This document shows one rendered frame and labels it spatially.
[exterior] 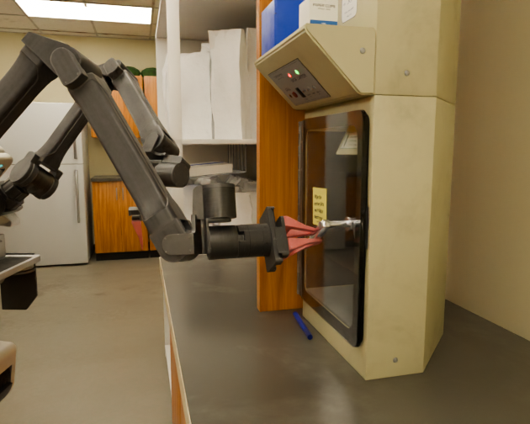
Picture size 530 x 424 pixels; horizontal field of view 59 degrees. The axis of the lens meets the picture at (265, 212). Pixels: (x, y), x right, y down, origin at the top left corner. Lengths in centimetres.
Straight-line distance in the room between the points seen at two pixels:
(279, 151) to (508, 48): 55
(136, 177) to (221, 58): 125
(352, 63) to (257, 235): 31
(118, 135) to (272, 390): 50
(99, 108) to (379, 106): 48
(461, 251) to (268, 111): 61
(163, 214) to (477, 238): 77
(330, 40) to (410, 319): 47
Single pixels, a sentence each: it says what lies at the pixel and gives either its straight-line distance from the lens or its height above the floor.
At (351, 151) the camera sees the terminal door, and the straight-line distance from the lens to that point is 80.
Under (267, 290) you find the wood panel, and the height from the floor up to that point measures 99.
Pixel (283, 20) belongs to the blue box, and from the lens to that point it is 93.
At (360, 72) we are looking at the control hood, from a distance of 76.
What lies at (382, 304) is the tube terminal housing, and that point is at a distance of 82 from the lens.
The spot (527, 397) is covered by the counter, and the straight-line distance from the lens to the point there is 90.
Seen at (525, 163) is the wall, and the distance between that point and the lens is 114.
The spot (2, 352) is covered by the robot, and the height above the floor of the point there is 80.
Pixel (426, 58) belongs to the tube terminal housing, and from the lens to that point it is 82.
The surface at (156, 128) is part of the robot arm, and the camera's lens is 117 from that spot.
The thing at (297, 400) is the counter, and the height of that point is 94.
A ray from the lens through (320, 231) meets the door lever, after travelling 81.
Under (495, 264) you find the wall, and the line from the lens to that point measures 122.
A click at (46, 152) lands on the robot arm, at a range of 145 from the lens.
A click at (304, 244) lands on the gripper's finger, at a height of 116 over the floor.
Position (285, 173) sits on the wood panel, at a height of 127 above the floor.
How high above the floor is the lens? 133
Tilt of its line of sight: 8 degrees down
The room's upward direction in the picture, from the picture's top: straight up
